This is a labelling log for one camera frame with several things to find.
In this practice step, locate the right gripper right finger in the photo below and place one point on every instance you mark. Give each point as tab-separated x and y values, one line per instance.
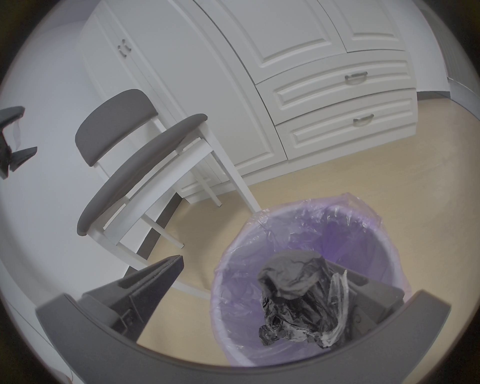
375	300

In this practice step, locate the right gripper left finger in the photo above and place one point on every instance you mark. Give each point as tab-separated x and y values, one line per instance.
150	288

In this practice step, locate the clear wrapper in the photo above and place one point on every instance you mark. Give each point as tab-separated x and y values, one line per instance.
339	300

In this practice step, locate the black plastic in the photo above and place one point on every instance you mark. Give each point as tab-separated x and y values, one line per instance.
292	285

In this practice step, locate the purple plastic bag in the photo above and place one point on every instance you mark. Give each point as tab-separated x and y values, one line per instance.
262	240

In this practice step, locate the white trash bin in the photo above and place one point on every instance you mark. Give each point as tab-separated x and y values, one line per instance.
232	337

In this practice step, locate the white chair with grey cushions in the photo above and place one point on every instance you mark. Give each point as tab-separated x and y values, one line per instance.
120	123

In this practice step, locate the white wardrobe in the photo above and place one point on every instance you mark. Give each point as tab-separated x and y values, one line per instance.
300	75

